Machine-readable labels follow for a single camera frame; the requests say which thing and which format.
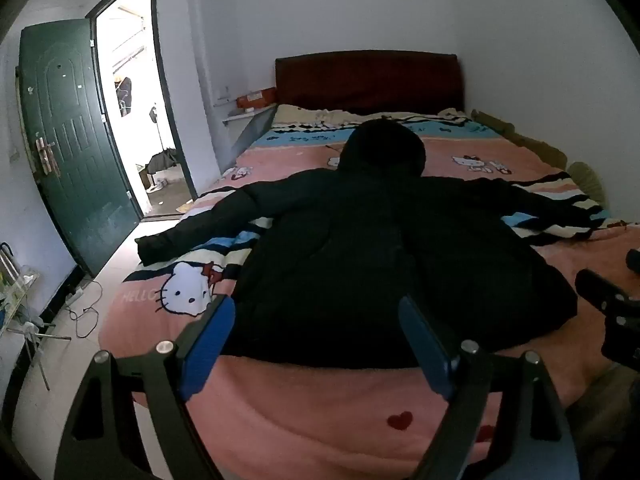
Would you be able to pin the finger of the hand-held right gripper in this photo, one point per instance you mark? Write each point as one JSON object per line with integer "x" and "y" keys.
{"x": 597, "y": 287}
{"x": 634, "y": 260}

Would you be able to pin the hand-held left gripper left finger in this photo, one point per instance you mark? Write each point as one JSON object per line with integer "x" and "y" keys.
{"x": 216, "y": 332}

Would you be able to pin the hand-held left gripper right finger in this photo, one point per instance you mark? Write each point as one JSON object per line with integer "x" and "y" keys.
{"x": 425, "y": 340}

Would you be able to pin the black hooded jacket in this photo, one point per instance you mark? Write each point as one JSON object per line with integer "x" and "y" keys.
{"x": 350, "y": 260}

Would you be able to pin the hanging black clothes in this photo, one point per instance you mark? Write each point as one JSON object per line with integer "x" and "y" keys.
{"x": 125, "y": 92}

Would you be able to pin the pink cartoon printed blanket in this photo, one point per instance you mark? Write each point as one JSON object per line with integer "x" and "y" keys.
{"x": 300, "y": 420}

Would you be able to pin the person's olive clothing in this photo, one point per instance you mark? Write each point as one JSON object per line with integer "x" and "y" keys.
{"x": 610, "y": 420}

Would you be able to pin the olive bed underlay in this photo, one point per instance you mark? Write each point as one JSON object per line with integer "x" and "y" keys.
{"x": 545, "y": 150}

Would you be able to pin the metal folding rack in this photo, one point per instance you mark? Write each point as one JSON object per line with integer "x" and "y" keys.
{"x": 20, "y": 305}

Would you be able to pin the grey bedside shelf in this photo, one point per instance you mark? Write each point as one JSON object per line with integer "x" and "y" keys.
{"x": 250, "y": 127}

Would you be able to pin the black tripod stand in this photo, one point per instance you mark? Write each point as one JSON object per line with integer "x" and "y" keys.
{"x": 156, "y": 120}

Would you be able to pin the orange box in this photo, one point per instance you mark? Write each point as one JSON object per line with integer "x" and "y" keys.
{"x": 256, "y": 100}

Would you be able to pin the green metal door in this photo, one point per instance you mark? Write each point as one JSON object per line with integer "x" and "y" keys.
{"x": 75, "y": 135}

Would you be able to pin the dark red bed headboard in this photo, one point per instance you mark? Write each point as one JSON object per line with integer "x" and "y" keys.
{"x": 367, "y": 80}

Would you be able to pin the white wall socket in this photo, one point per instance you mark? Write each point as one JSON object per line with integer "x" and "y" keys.
{"x": 223, "y": 96}

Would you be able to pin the dark green door frame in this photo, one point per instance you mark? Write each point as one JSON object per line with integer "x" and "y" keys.
{"x": 167, "y": 100}

